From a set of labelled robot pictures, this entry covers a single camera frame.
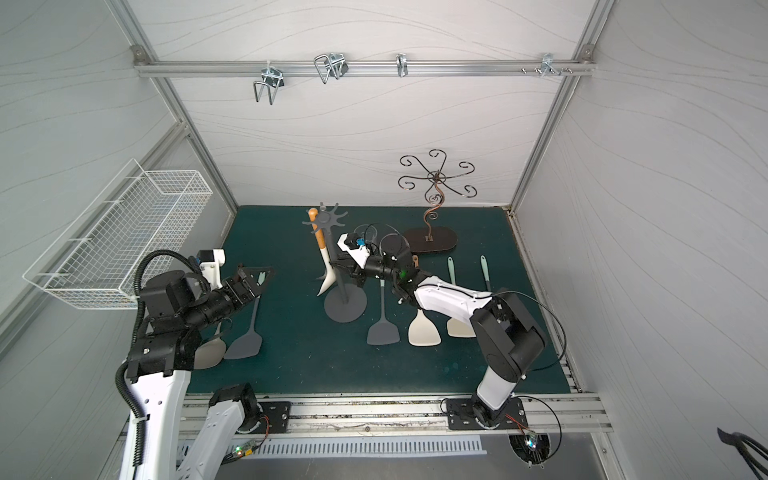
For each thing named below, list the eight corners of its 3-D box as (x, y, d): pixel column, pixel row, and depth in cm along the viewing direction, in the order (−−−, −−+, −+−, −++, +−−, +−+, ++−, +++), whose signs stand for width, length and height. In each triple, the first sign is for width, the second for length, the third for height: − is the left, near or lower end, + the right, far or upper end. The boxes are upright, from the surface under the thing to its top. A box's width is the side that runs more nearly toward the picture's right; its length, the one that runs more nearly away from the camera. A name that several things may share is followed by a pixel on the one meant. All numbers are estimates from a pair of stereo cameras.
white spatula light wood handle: (408, 345, 86) (409, 341, 84) (407, 314, 93) (408, 309, 90) (440, 345, 86) (441, 341, 84) (436, 314, 93) (438, 309, 90)
